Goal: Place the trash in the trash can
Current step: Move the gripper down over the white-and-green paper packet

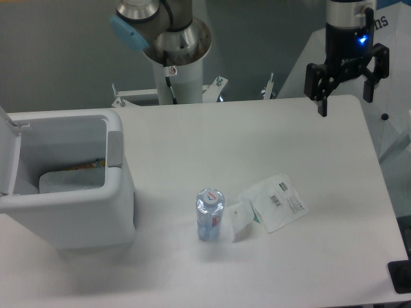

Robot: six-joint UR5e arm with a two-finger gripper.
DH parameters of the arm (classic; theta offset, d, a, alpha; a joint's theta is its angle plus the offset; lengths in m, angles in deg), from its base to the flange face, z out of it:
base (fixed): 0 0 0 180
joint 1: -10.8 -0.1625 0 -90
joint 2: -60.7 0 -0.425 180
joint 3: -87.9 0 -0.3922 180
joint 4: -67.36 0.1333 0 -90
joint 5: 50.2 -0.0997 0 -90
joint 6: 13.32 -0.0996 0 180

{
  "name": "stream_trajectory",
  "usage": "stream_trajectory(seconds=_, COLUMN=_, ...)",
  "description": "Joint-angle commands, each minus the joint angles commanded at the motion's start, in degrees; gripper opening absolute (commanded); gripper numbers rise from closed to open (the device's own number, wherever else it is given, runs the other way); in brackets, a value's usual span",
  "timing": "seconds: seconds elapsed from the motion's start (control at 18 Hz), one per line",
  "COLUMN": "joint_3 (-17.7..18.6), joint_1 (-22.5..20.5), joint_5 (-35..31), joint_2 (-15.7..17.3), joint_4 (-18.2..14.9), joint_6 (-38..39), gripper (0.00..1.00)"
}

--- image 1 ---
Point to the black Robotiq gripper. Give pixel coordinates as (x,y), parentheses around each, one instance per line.
(349,50)

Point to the white plastic packaging pouch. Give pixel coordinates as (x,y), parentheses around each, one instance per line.
(273,203)

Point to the clear plastic water bottle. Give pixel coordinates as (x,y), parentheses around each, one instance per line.
(210,206)

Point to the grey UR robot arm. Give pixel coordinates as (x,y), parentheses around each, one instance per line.
(176,42)

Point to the colourful wrapper trash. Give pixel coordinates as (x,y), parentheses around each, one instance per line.
(89,165)

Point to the white plastic trash can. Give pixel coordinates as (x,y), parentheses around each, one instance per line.
(73,217)

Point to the white trash can lid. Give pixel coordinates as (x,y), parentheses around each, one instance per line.
(10,151)

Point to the white Superior umbrella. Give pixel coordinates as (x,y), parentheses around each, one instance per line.
(387,115)

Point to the black device at table edge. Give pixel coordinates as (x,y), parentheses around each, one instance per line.
(400,276)

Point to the white metal base frame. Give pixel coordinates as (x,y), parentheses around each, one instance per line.
(125,98)

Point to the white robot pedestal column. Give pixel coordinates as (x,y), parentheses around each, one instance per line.
(179,84)

